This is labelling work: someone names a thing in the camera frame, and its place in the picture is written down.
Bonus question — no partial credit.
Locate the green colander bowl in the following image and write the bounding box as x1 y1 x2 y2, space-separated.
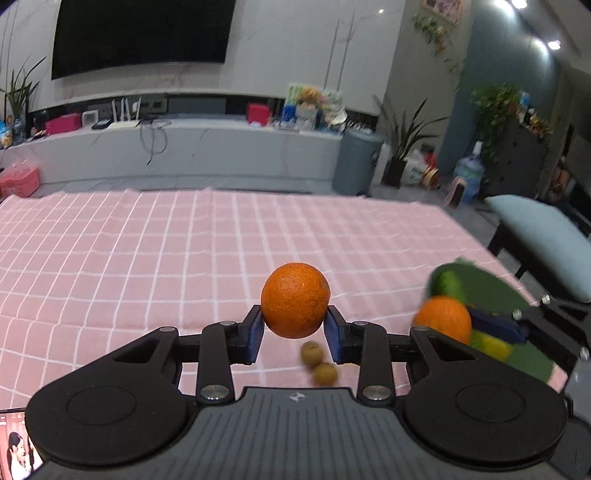
425 262 554 383

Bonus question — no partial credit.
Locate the teddy bear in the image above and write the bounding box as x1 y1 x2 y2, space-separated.
298 86 322 105

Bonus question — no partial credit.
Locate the grey trash bin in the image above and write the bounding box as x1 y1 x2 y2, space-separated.
332 129 384 196

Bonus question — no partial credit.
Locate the left potted plant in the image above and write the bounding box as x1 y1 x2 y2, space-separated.
1 57 45 145

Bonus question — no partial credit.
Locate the orange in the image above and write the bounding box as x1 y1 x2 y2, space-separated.
260 262 331 339
413 295 472 344

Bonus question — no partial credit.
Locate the brown longan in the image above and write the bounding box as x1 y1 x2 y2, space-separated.
300 341 325 370
311 362 339 387

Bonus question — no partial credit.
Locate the white wifi router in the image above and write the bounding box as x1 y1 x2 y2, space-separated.
107 97 141 130

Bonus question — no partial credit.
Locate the pink checkered tablecloth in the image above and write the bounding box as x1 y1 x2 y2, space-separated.
0 186 569 411

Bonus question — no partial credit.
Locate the green cucumber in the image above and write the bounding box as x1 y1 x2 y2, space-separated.
431 270 466 304

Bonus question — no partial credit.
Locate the black smartphone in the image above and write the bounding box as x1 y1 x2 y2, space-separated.
0 409 43 480

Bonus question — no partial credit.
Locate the dark cabinet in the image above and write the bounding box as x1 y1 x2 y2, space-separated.
484 119 549 198

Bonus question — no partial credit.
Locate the red box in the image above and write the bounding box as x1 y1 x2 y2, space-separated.
246 103 271 126

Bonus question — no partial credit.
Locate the yellow-green pear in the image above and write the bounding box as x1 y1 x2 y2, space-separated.
470 329 513 363

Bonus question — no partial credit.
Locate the white shopping bag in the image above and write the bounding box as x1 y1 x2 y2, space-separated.
401 149 428 186

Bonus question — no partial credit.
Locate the pink plastic container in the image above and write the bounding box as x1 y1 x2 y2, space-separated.
0 160 41 198

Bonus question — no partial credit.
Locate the trailing green plant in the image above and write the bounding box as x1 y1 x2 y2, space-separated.
472 83 521 164

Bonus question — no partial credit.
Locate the water jug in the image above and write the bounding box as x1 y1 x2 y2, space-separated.
455 141 485 204

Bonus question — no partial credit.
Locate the black wall television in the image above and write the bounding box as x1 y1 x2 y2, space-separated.
51 0 235 79

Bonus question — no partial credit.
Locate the white marble TV console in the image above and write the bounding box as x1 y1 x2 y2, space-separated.
1 118 341 196

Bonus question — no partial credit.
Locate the pink box on console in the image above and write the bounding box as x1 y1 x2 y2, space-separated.
45 113 82 135

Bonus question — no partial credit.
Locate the potted plant by bin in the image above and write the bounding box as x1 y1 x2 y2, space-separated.
373 95 449 188

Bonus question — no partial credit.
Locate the black hanging cable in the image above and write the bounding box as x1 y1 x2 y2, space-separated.
138 118 174 166

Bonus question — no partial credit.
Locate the blue cushioned bench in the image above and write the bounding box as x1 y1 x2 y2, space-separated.
485 195 590 303

